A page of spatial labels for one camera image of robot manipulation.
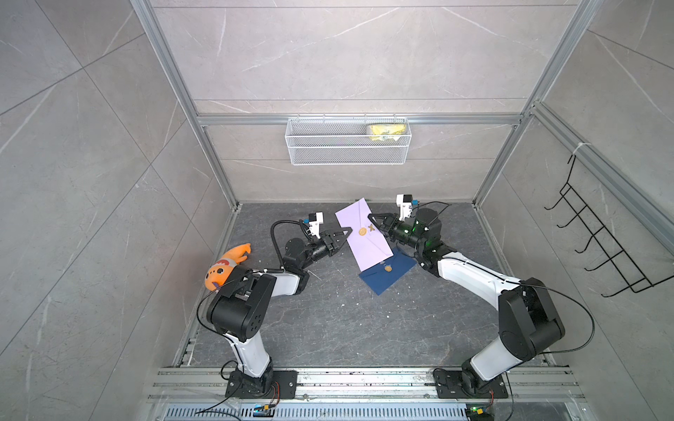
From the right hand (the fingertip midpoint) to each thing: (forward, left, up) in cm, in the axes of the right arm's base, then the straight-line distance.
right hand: (369, 216), depth 79 cm
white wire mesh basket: (+36, +8, +4) cm, 37 cm away
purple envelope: (-8, +1, -4) cm, 9 cm away
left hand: (-3, +5, -2) cm, 6 cm away
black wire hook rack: (-26, -58, +6) cm, 64 cm away
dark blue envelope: (-5, -8, -27) cm, 29 cm away
